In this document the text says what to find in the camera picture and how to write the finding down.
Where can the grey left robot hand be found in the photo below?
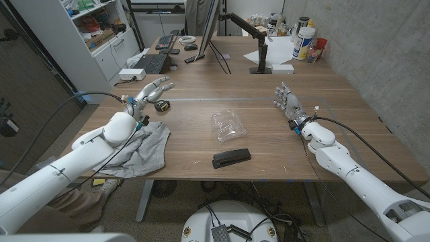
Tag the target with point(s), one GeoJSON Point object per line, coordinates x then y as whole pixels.
{"type": "Point", "coordinates": [141, 101]}

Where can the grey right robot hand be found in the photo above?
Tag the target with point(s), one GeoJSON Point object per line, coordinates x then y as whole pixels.
{"type": "Point", "coordinates": [294, 106]}

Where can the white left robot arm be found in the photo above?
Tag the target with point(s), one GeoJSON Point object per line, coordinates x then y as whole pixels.
{"type": "Point", "coordinates": [84, 158]}

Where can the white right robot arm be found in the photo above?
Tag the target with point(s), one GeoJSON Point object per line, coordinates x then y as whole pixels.
{"type": "Point", "coordinates": [339, 159]}

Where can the black yellow tape measure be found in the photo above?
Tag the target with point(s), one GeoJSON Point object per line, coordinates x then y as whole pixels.
{"type": "Point", "coordinates": [162, 105]}

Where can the grey shirt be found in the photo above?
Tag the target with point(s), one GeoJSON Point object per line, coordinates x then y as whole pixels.
{"type": "Point", "coordinates": [144, 151]}

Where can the black stapler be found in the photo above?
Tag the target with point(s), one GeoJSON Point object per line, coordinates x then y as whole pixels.
{"type": "Point", "coordinates": [231, 157]}

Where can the small white box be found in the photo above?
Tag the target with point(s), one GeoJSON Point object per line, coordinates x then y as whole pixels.
{"type": "Point", "coordinates": [282, 69]}

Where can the clear drinking glass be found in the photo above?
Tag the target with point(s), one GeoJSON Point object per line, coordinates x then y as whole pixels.
{"type": "Point", "coordinates": [313, 54]}

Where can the white paper sheet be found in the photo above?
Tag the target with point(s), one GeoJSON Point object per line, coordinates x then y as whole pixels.
{"type": "Point", "coordinates": [275, 50]}

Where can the white wipes canister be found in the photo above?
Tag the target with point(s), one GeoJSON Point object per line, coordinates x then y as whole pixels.
{"type": "Point", "coordinates": [303, 43]}

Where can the black keyboard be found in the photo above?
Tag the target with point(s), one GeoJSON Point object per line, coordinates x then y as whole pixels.
{"type": "Point", "coordinates": [164, 41]}

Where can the black remote control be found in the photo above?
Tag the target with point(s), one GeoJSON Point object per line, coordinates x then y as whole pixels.
{"type": "Point", "coordinates": [193, 59]}

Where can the red cup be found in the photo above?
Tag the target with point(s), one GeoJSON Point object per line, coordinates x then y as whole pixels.
{"type": "Point", "coordinates": [321, 43]}

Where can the clear plastic clamshell container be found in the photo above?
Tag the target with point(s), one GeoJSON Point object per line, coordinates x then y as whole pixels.
{"type": "Point", "coordinates": [227, 126]}

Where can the black computer mouse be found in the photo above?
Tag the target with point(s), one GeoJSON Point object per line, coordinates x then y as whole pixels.
{"type": "Point", "coordinates": [190, 47]}

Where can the cardboard box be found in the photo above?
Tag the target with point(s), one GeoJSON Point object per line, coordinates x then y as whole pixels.
{"type": "Point", "coordinates": [99, 39]}

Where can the white shelf cabinet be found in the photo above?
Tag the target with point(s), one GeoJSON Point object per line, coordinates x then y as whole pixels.
{"type": "Point", "coordinates": [74, 60]}

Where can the dark lidded bottle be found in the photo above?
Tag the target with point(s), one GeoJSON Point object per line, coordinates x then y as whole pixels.
{"type": "Point", "coordinates": [302, 23]}

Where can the purple sticky note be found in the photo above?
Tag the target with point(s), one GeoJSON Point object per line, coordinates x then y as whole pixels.
{"type": "Point", "coordinates": [225, 56]}

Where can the black fan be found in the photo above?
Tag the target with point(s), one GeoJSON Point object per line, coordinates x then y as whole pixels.
{"type": "Point", "coordinates": [163, 188]}

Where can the computer monitor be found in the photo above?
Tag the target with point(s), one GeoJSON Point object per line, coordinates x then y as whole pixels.
{"type": "Point", "coordinates": [209, 27]}

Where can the grey table leg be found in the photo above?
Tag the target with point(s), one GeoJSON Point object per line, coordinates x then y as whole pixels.
{"type": "Point", "coordinates": [144, 201]}
{"type": "Point", "coordinates": [314, 205]}

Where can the hanging grey jacket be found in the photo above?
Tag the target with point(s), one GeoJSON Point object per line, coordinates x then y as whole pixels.
{"type": "Point", "coordinates": [198, 17]}

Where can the white robot torso base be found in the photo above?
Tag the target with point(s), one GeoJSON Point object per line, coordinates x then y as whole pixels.
{"type": "Point", "coordinates": [231, 215]}

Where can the whiteboard with black frame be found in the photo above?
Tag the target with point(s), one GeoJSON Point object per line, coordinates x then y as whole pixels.
{"type": "Point", "coordinates": [158, 23]}

